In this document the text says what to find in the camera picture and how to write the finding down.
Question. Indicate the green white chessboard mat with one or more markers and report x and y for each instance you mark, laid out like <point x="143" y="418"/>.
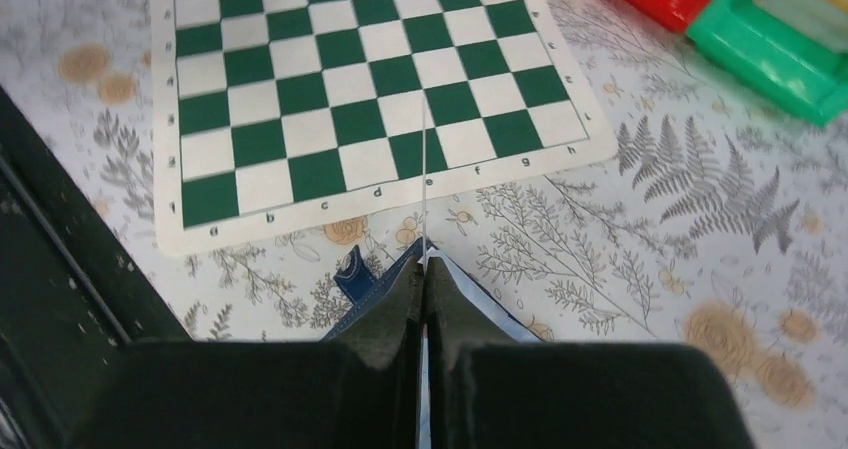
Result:
<point x="273" y="116"/>

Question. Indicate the blue leather card holder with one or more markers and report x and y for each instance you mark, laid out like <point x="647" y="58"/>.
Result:
<point x="363" y="289"/>

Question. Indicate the floral table mat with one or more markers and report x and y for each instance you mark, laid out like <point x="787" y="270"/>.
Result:
<point x="722" y="224"/>

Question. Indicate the green plastic bin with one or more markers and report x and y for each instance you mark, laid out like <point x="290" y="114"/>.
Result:
<point x="800" y="75"/>

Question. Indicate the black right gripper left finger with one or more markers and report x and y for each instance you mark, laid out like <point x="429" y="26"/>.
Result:
<point x="360" y="389"/>

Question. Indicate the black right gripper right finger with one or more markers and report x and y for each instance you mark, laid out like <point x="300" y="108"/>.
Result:
<point x="494" y="384"/>

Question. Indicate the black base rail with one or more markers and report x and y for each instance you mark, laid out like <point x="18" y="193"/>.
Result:
<point x="71" y="296"/>

